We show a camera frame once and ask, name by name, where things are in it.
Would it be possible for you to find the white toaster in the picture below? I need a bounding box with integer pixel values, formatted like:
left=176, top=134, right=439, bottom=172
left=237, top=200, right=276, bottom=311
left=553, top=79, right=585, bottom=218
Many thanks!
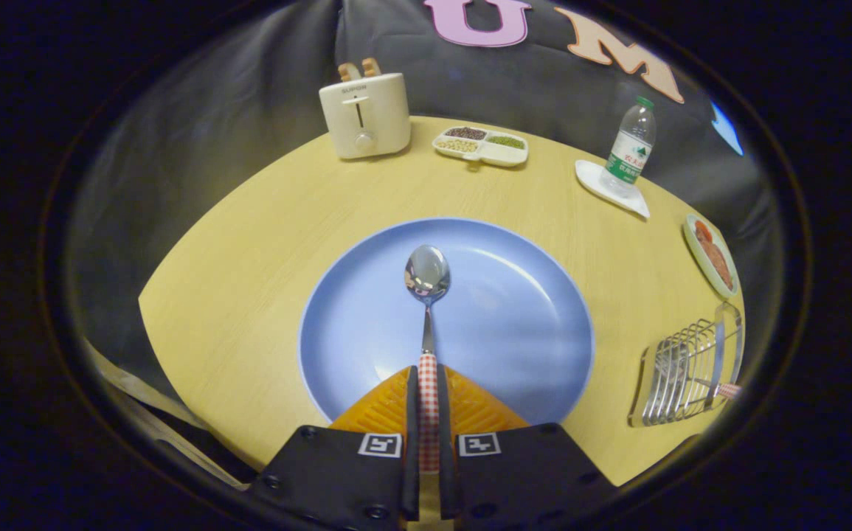
left=319, top=72, right=412, bottom=161

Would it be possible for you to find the clear water bottle green cap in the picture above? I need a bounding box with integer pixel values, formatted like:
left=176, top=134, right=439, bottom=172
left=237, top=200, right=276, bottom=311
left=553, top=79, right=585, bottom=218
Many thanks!
left=600, top=96, right=657, bottom=197

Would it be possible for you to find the person's beige clothing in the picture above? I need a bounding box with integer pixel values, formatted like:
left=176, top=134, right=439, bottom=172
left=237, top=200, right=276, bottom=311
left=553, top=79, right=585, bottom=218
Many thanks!
left=85, top=341, right=251, bottom=493

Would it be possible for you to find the spoon with red checked handle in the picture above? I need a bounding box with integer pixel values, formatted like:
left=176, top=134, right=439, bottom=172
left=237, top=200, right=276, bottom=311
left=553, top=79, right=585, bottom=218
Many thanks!
left=404, top=244, right=452, bottom=474

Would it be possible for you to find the brown meat slice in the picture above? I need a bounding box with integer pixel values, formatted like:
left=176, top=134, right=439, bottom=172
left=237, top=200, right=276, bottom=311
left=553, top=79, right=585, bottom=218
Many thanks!
left=694, top=221, right=735, bottom=291

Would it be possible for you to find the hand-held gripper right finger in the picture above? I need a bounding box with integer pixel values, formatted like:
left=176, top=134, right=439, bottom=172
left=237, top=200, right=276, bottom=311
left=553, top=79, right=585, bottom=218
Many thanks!
left=436, top=363, right=620, bottom=531

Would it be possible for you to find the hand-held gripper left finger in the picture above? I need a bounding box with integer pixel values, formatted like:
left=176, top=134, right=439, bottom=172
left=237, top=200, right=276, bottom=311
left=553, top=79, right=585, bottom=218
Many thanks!
left=249, top=364, right=421, bottom=531

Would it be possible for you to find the clear cutlery drain rack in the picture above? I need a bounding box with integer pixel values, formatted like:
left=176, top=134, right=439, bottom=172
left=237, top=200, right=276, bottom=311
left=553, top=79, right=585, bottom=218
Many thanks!
left=627, top=302, right=746, bottom=429

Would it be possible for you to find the black backdrop cloth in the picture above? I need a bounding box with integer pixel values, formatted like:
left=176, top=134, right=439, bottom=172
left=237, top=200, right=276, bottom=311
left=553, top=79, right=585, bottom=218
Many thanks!
left=64, top=0, right=786, bottom=417

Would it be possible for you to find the fork with red checked handle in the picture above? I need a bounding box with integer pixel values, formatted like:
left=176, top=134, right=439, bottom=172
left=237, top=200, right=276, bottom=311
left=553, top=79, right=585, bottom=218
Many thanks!
left=691, top=376, right=743, bottom=401

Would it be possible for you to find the white coaster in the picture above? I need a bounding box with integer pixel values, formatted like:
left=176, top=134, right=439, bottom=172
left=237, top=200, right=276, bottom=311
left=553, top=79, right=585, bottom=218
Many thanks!
left=574, top=159, right=651, bottom=221

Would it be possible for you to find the pale green food plate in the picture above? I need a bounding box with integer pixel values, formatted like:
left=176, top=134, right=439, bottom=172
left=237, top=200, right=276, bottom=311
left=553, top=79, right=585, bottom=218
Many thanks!
left=682, top=213, right=740, bottom=300

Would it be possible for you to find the blue plate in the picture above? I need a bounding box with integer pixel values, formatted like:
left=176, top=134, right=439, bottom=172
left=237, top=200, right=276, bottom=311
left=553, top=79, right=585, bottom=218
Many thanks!
left=298, top=216, right=596, bottom=427

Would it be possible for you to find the white divided dish with beans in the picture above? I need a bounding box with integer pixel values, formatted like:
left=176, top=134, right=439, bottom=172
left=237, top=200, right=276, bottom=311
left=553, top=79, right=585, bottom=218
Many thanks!
left=432, top=126, right=530, bottom=170

